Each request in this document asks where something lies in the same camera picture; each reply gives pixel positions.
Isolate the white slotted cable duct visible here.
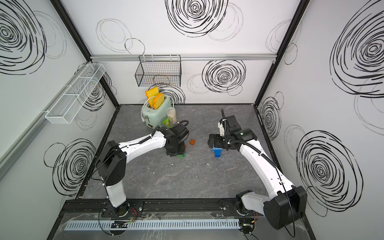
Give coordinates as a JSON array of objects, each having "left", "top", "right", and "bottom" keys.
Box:
[{"left": 64, "top": 219, "right": 241, "bottom": 232}]

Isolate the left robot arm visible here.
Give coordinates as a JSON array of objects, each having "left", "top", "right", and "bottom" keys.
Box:
[{"left": 94, "top": 120, "right": 189, "bottom": 209}]

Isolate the jar of beige grains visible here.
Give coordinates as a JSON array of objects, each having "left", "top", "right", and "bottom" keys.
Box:
[{"left": 166, "top": 107, "right": 177, "bottom": 124}]

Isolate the light blue long lego brick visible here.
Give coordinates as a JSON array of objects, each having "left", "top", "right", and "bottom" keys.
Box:
[{"left": 212, "top": 147, "right": 223, "bottom": 158}]

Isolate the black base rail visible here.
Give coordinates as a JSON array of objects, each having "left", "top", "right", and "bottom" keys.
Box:
[{"left": 61, "top": 198, "right": 264, "bottom": 218}]

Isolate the yellow toast slice back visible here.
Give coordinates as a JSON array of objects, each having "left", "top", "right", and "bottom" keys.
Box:
[{"left": 145, "top": 86, "right": 159, "bottom": 108}]

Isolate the mint green toaster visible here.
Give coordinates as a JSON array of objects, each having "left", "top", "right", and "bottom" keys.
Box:
[{"left": 141, "top": 96, "right": 173, "bottom": 129}]

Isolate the white mesh wall shelf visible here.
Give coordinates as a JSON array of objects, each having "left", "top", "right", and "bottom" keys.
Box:
[{"left": 45, "top": 63, "right": 106, "bottom": 125}]

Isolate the orange toast slice front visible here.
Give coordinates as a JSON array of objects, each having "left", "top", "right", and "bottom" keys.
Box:
[{"left": 154, "top": 93, "right": 165, "bottom": 110}]

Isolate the clear glass with green packet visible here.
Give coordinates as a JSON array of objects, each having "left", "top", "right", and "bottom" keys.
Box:
[{"left": 161, "top": 117, "right": 173, "bottom": 128}]

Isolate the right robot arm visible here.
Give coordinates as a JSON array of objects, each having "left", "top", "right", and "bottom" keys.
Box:
[{"left": 208, "top": 114, "right": 308, "bottom": 230}]

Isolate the black wire basket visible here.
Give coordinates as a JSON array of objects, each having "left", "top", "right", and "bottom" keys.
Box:
[{"left": 135, "top": 55, "right": 182, "bottom": 87}]

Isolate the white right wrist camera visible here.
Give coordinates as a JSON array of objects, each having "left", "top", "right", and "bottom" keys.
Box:
[{"left": 218, "top": 122, "right": 225, "bottom": 137}]

